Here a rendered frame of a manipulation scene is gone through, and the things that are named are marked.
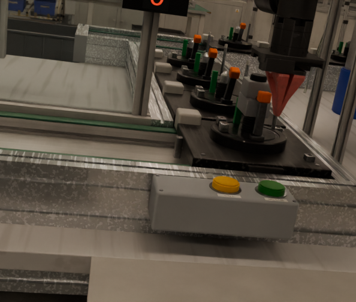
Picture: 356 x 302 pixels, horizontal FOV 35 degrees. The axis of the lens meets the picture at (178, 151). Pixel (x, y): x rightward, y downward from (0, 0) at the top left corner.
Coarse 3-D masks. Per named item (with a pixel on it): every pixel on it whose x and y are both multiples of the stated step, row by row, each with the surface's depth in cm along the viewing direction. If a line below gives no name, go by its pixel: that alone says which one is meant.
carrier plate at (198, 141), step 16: (192, 128) 107; (208, 128) 109; (192, 144) 98; (208, 144) 99; (288, 144) 106; (304, 144) 108; (192, 160) 91; (208, 160) 92; (224, 160) 92; (240, 160) 93; (256, 160) 94; (272, 160) 96; (288, 160) 97; (304, 160) 98; (320, 160) 100; (304, 176) 95; (320, 176) 95
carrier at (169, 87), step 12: (216, 72) 129; (168, 84) 133; (180, 84) 134; (168, 96) 129; (180, 96) 131; (192, 96) 125; (204, 96) 126; (216, 96) 127; (168, 108) 124; (192, 108) 122; (204, 108) 122; (216, 108) 121; (228, 108) 121; (264, 120) 121
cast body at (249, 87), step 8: (248, 80) 99; (256, 80) 99; (264, 80) 99; (248, 88) 99; (256, 88) 99; (264, 88) 99; (240, 96) 103; (248, 96) 99; (240, 104) 102; (248, 104) 98; (256, 104) 99; (248, 112) 99; (256, 112) 99
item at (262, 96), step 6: (258, 96) 96; (264, 96) 95; (270, 96) 96; (258, 102) 97; (264, 102) 96; (258, 108) 97; (264, 108) 97; (258, 114) 97; (264, 114) 97; (258, 120) 97; (258, 126) 97; (258, 132) 98
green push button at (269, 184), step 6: (264, 180) 85; (270, 180) 85; (258, 186) 84; (264, 186) 83; (270, 186) 83; (276, 186) 83; (282, 186) 84; (264, 192) 83; (270, 192) 82; (276, 192) 82; (282, 192) 83
